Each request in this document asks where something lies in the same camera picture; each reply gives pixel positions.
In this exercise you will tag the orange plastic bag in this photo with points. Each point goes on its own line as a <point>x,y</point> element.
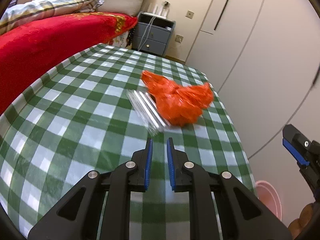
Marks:
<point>180,100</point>

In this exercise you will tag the green checked tablecloth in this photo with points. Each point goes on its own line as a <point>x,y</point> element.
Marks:
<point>75,120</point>

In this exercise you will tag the black wall charger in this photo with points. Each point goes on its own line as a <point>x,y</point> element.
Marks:
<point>166,4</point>

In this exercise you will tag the white router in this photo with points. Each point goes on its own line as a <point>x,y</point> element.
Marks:
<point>156,12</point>

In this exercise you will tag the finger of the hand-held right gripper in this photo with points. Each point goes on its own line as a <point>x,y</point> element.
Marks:
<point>295,150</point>
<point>312,180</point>

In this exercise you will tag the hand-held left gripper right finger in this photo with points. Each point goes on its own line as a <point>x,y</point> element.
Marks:
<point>170,165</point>

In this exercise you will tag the wall socket plate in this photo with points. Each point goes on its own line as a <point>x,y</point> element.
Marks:
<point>179,38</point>

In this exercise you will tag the red floral blanket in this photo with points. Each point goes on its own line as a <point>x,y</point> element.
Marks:
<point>45,45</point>

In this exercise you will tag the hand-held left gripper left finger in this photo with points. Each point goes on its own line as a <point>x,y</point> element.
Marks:
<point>148,165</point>

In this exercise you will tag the white wardrobe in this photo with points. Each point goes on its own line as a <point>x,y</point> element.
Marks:
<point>262,42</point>

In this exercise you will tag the person's right hand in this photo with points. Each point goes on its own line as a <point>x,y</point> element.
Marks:
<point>303,216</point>

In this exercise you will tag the grey nightstand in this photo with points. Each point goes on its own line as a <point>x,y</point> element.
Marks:
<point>156,36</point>

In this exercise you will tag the floral bed sheet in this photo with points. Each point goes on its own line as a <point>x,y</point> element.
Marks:
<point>125,38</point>

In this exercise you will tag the pink plastic basin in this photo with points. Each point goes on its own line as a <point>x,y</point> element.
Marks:
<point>268,200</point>

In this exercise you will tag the clear ridged plastic package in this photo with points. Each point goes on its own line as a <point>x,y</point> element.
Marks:
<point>147,110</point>

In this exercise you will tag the plaid quilt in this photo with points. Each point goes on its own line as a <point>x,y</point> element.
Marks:
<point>55,2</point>

